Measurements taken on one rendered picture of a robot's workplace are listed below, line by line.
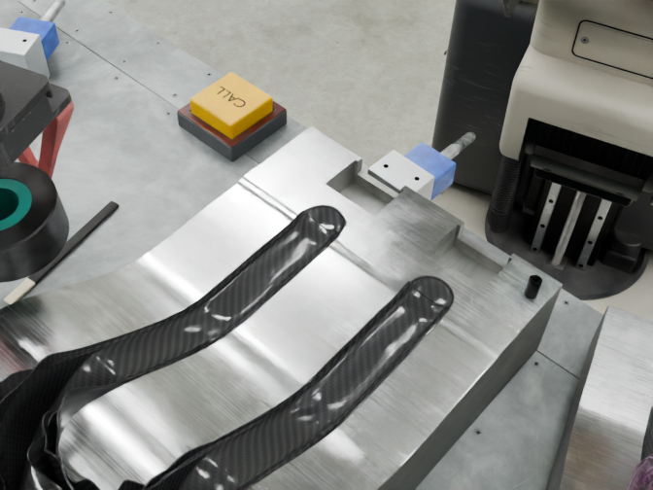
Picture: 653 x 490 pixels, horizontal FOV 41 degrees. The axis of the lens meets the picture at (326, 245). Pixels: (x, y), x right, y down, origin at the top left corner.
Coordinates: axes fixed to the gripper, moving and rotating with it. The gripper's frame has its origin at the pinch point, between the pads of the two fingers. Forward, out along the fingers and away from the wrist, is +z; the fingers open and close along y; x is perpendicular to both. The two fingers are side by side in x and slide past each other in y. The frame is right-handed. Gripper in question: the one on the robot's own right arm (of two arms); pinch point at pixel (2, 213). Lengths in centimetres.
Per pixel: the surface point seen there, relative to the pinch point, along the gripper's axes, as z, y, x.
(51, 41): 15.6, -30.4, -22.8
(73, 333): 4.6, 4.0, 7.2
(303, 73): 104, -126, -42
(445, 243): 10.8, -18.3, 26.1
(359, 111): 103, -119, -24
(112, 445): 3.3, 10.1, 14.7
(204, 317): 9.6, -3.4, 12.4
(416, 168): 13.6, -27.4, 20.2
